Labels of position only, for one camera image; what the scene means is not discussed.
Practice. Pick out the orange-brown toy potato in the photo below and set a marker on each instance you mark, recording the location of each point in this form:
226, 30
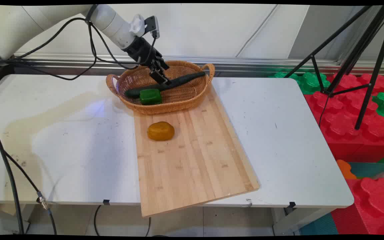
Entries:
160, 131

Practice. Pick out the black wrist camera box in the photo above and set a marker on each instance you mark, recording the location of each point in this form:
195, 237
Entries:
152, 25

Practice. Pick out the green toy bell pepper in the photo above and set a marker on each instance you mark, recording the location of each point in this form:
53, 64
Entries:
150, 96

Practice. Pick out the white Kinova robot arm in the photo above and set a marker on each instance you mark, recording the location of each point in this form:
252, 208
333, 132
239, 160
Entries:
18, 23

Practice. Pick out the dark green toy cucumber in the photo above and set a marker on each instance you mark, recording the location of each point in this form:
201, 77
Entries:
185, 79

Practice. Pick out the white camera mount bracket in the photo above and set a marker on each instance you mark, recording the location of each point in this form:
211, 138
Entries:
137, 25

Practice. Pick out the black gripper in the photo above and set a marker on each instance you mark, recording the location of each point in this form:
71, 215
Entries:
142, 50

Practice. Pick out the grey table leg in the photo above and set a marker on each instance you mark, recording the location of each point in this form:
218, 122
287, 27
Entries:
295, 221

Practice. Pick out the bamboo cutting board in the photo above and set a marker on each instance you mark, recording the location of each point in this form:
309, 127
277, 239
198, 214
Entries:
195, 160

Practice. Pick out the orange foam block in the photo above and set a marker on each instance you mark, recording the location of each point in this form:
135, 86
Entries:
344, 169

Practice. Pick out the black camera tripod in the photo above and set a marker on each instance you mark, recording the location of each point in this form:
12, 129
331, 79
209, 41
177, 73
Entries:
372, 33

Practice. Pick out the teal foam mat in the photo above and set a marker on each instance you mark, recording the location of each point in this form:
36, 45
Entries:
370, 168

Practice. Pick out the aluminium rail profile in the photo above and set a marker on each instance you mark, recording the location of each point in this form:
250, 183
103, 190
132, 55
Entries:
245, 62

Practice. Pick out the woven wicker basket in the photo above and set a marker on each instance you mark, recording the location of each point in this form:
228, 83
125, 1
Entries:
178, 100

